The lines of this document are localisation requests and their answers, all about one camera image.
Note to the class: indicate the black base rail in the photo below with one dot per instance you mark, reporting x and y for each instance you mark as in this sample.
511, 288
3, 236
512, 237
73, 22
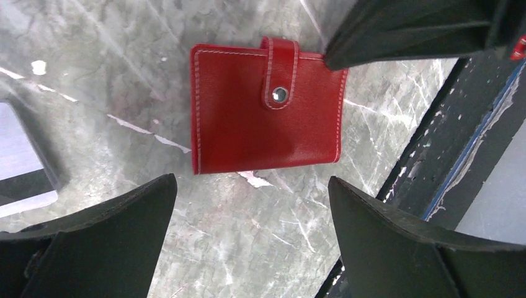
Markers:
466, 129

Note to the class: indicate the white magnetic stripe card stack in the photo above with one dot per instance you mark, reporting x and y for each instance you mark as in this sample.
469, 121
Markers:
27, 181

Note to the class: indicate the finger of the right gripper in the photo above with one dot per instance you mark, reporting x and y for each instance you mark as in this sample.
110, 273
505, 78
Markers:
375, 31

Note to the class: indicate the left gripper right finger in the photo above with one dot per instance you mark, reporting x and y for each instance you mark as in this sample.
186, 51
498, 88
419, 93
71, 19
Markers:
387, 252

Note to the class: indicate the red leather wallet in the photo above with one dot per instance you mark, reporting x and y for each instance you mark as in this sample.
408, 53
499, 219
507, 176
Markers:
263, 108

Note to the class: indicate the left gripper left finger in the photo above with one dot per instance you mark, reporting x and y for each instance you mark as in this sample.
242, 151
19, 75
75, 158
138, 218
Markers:
110, 249

